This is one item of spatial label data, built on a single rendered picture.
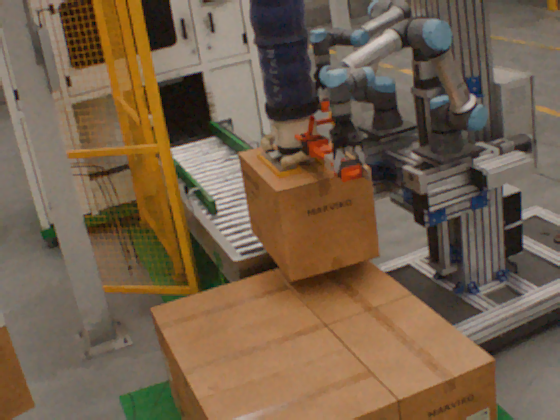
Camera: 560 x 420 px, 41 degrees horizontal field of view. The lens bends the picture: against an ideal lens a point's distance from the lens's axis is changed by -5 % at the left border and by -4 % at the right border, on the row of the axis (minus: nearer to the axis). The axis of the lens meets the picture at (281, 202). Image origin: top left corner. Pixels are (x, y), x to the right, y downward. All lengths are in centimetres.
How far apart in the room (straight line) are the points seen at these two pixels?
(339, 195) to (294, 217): 20
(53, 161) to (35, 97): 34
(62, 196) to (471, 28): 218
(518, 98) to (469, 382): 145
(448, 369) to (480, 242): 116
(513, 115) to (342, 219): 100
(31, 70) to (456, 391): 248
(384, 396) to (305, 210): 85
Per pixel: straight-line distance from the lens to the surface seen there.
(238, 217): 428
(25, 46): 391
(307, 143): 306
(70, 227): 414
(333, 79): 267
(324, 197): 311
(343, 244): 321
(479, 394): 286
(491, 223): 382
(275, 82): 318
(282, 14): 310
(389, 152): 368
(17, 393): 287
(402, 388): 272
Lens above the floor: 216
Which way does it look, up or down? 22 degrees down
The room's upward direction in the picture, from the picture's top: 10 degrees counter-clockwise
